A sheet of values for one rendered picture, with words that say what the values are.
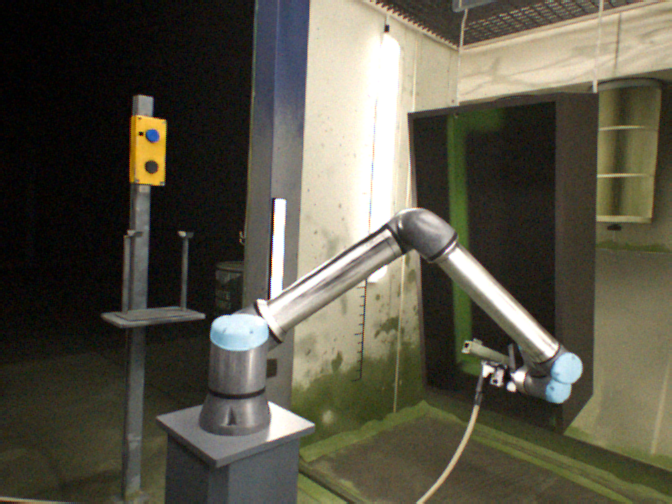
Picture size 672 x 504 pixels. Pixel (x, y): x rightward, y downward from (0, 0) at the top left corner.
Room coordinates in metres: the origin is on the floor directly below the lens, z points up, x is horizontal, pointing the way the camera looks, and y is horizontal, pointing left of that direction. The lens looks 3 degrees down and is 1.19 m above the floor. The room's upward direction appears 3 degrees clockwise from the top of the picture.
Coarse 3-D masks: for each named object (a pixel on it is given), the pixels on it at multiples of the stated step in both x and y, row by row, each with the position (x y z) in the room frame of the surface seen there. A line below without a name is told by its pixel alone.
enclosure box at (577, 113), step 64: (448, 128) 2.23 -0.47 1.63; (512, 128) 2.07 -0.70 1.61; (576, 128) 1.69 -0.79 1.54; (448, 192) 2.25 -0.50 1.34; (512, 192) 2.11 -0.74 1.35; (576, 192) 1.73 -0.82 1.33; (512, 256) 2.16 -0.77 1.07; (576, 256) 1.77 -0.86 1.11; (448, 320) 2.31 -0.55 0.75; (576, 320) 1.81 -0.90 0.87; (448, 384) 2.19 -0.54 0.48; (576, 384) 1.85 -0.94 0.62
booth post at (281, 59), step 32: (256, 0) 2.28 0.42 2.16; (288, 0) 2.20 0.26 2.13; (256, 32) 2.27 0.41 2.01; (288, 32) 2.21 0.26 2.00; (256, 64) 2.27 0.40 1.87; (288, 64) 2.21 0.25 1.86; (256, 96) 2.26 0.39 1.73; (288, 96) 2.22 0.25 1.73; (256, 128) 2.25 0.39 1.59; (288, 128) 2.23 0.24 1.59; (256, 160) 2.24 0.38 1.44; (288, 160) 2.23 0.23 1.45; (256, 192) 2.24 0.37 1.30; (288, 192) 2.24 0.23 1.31; (256, 224) 2.23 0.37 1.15; (288, 224) 2.24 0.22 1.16; (256, 256) 2.22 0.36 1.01; (288, 256) 2.25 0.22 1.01; (256, 288) 2.22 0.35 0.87; (288, 352) 2.27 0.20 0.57; (288, 384) 2.28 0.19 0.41
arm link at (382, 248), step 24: (360, 240) 1.51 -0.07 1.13; (384, 240) 1.47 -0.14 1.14; (336, 264) 1.46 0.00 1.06; (360, 264) 1.46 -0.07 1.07; (384, 264) 1.48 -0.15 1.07; (288, 288) 1.48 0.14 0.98; (312, 288) 1.45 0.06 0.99; (336, 288) 1.45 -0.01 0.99; (240, 312) 1.46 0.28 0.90; (264, 312) 1.43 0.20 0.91; (288, 312) 1.44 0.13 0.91; (312, 312) 1.46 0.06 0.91
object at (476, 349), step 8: (464, 344) 1.84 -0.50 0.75; (472, 344) 1.81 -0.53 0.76; (480, 344) 1.85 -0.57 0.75; (472, 352) 1.81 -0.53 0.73; (480, 352) 1.82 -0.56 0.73; (488, 352) 1.83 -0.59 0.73; (496, 352) 1.85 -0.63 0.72; (488, 360) 1.83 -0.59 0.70; (496, 360) 1.84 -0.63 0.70; (504, 360) 1.85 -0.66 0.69; (480, 376) 1.84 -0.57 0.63; (488, 376) 1.83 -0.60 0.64; (480, 384) 1.83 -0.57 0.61; (488, 384) 1.83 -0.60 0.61; (480, 392) 1.81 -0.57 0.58; (480, 400) 1.81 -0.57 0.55
